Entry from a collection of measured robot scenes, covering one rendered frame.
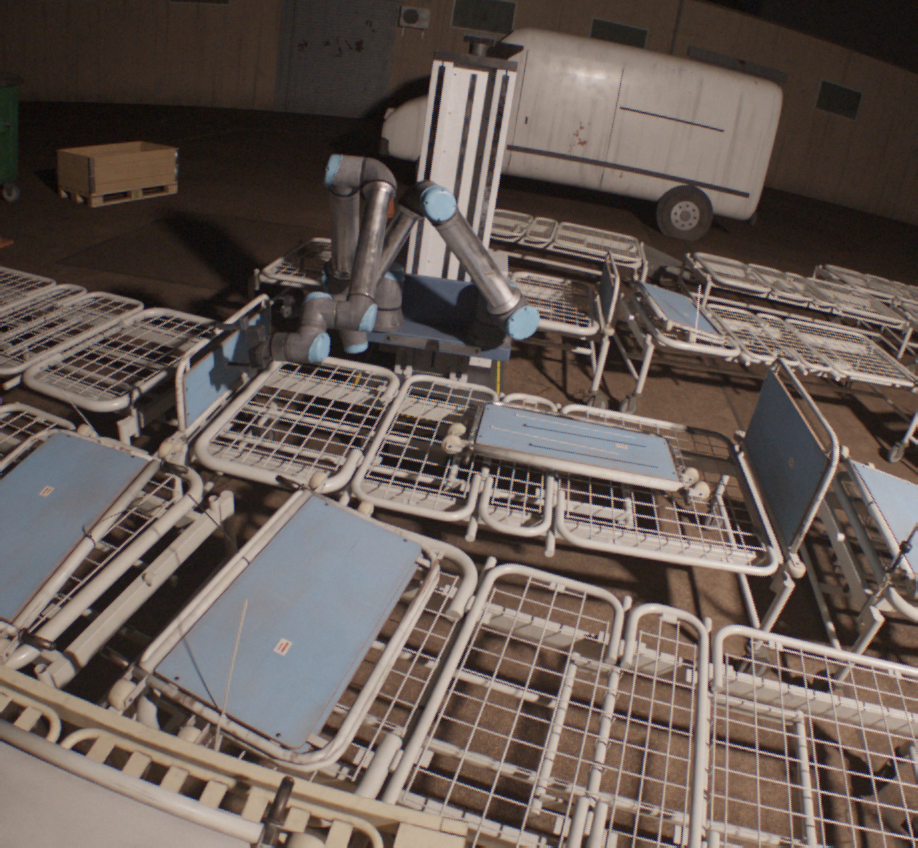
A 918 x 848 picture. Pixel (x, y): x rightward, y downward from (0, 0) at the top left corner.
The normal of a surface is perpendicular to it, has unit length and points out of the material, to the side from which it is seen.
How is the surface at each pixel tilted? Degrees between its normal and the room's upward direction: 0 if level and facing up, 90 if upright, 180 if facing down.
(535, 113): 88
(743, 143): 88
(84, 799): 6
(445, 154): 90
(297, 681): 8
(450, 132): 90
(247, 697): 8
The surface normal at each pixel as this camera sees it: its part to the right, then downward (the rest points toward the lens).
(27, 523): 0.23, -0.86
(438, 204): 0.34, 0.39
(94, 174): 0.87, 0.33
